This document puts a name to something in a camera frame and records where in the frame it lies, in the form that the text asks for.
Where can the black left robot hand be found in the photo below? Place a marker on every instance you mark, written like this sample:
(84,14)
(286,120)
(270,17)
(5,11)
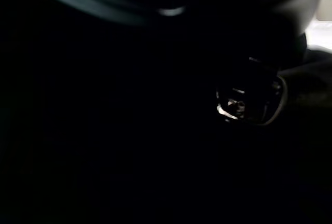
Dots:
(254,40)

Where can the white bed sheet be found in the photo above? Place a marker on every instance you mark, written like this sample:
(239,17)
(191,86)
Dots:
(320,34)

